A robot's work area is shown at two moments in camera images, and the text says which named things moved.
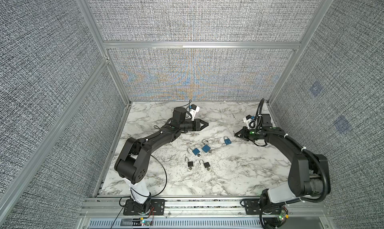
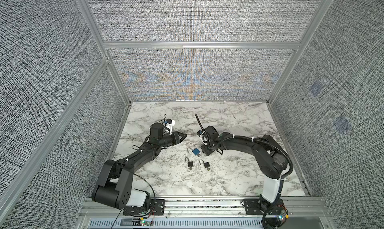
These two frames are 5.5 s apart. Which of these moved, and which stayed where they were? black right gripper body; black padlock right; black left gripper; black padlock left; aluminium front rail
Moved: black left gripper; black right gripper body
Stayed: aluminium front rail; black padlock right; black padlock left
